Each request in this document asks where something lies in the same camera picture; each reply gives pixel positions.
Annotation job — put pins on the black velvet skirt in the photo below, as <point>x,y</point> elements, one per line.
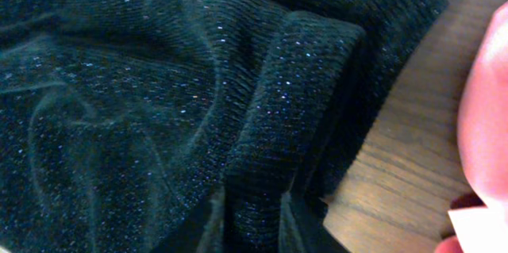
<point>119,116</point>

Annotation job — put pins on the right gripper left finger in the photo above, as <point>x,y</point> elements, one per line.
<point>202,231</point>

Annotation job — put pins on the pink garment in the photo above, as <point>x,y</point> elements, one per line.
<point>482,126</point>

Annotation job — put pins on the white garment label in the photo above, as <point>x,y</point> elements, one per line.
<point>480,229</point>

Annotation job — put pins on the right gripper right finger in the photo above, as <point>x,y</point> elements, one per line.
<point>302,232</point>

